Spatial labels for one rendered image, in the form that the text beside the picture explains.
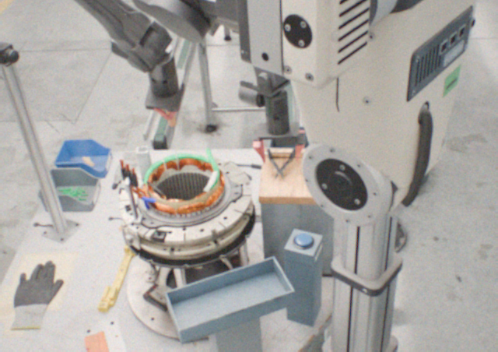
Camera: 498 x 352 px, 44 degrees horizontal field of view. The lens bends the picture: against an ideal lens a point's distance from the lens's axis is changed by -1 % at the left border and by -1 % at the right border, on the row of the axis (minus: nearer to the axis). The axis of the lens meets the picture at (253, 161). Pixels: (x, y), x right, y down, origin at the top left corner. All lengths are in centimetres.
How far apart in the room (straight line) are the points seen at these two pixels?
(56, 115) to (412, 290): 246
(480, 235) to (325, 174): 212
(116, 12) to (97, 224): 100
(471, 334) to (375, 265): 154
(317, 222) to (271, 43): 97
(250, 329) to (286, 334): 25
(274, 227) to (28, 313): 68
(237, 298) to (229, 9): 80
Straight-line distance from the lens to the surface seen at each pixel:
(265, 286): 136
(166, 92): 125
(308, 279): 147
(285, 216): 156
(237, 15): 66
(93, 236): 192
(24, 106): 172
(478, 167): 345
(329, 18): 60
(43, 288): 179
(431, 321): 266
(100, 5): 107
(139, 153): 150
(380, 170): 91
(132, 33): 110
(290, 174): 158
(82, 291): 177
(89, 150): 223
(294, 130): 153
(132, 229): 142
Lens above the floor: 204
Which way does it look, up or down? 37 degrees down
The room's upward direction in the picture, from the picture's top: 4 degrees counter-clockwise
